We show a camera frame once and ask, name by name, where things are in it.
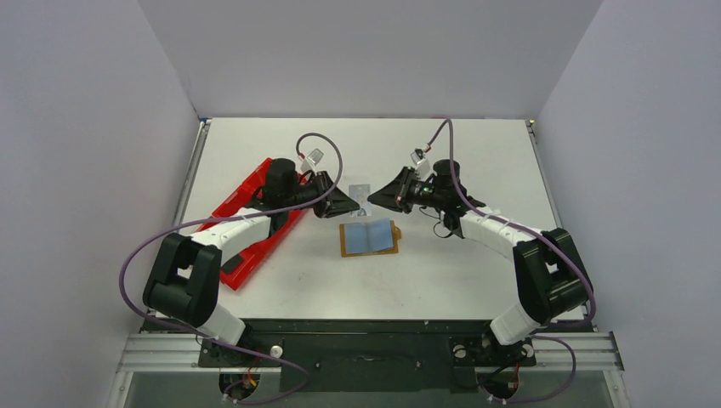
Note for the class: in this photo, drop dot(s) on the red plastic compartment tray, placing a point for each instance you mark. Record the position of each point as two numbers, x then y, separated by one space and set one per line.
245 244

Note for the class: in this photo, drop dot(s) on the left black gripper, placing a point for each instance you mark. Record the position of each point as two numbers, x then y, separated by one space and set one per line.
335 205

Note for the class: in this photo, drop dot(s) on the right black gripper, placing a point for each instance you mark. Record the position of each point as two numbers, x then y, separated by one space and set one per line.
405 188

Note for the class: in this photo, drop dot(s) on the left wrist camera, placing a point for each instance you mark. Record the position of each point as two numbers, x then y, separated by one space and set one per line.
310 161

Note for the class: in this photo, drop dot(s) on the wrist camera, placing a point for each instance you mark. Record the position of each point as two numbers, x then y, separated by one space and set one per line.
310 161
421 164

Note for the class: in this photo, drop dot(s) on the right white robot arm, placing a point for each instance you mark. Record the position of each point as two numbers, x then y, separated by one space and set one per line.
549 274

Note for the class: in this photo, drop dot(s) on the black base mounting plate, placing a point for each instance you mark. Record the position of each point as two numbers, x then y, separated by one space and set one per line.
322 355

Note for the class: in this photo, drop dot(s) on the yellow leather card holder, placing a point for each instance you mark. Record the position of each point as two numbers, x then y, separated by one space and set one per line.
379 237

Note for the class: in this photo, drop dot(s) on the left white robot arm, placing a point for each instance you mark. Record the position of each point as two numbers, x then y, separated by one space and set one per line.
185 277

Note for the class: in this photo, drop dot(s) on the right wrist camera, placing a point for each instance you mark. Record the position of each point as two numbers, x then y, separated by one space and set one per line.
421 164

